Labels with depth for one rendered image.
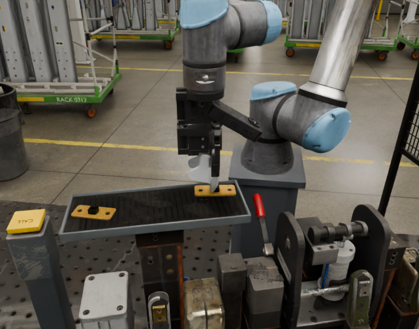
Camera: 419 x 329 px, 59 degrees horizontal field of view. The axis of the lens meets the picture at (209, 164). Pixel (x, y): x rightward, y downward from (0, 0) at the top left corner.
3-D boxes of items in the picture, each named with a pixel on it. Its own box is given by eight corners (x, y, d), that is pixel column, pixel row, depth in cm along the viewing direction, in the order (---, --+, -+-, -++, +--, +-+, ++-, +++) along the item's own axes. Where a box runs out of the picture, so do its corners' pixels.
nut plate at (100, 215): (70, 216, 75) (68, 211, 74) (78, 205, 78) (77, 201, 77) (109, 220, 73) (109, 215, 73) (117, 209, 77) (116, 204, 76)
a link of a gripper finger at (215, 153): (209, 169, 74) (209, 128, 70) (217, 169, 74) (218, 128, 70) (210, 180, 69) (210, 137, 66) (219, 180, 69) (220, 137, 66)
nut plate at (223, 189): (194, 196, 75) (194, 191, 74) (194, 186, 78) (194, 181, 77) (236, 196, 75) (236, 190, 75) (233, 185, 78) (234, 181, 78)
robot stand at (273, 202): (230, 241, 137) (233, 143, 117) (287, 246, 134) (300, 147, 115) (224, 284, 119) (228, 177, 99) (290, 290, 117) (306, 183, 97)
